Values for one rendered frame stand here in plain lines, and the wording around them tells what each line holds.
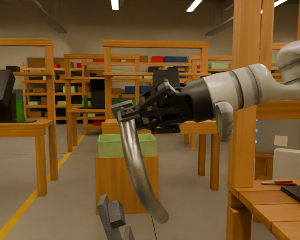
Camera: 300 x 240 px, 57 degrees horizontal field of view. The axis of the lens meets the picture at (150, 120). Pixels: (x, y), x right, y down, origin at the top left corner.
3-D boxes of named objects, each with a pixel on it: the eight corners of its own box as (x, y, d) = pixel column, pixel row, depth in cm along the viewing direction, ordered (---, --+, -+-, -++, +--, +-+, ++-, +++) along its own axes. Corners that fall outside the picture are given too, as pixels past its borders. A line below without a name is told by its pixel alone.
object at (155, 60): (190, 134, 794) (191, 54, 768) (83, 135, 766) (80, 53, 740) (185, 131, 848) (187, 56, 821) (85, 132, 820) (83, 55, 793)
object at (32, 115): (109, 124, 1009) (108, 61, 983) (24, 125, 981) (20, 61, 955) (110, 122, 1063) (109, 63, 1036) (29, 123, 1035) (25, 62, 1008)
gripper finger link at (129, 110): (149, 105, 49) (121, 113, 49) (145, 95, 47) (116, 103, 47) (150, 112, 48) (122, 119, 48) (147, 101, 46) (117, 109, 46)
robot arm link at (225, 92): (221, 115, 41) (262, 103, 41) (199, 65, 48) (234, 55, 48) (221, 145, 48) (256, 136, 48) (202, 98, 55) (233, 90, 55)
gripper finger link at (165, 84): (182, 88, 48) (172, 96, 49) (164, 76, 45) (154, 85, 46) (185, 98, 46) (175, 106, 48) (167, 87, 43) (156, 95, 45)
